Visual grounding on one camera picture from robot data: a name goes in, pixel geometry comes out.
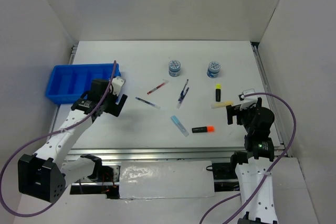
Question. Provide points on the blue grip ballpoint pen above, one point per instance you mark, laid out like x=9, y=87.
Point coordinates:
x=183, y=90

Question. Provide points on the orange cap black highlighter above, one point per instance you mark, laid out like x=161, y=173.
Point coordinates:
x=203, y=129

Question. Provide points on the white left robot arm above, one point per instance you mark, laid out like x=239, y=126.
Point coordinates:
x=45, y=174

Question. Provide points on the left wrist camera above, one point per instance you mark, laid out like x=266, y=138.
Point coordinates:
x=116, y=85

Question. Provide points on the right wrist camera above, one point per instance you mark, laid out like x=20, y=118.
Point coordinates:
x=246, y=96

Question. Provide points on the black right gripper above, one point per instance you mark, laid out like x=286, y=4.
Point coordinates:
x=235, y=110

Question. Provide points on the dark blue gel pen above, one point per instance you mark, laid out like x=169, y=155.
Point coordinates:
x=147, y=102

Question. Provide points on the red gel pen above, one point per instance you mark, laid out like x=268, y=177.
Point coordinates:
x=157, y=87

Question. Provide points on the yellow cap black highlighter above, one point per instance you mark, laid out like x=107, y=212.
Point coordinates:
x=218, y=92

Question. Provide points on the pale yellow highlighter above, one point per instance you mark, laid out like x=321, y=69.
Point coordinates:
x=221, y=104

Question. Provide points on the white foil cover plate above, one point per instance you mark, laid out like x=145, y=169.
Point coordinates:
x=153, y=180

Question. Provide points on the aluminium rail frame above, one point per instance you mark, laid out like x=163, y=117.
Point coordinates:
x=144, y=133

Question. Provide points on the blue plastic divided bin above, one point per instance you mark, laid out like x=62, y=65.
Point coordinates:
x=68, y=82

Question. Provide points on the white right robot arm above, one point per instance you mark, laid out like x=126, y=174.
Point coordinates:
x=251, y=165

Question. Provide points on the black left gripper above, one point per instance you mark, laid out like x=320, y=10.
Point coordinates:
x=115, y=109

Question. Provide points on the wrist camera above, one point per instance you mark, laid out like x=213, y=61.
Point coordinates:
x=116, y=85
x=246, y=96

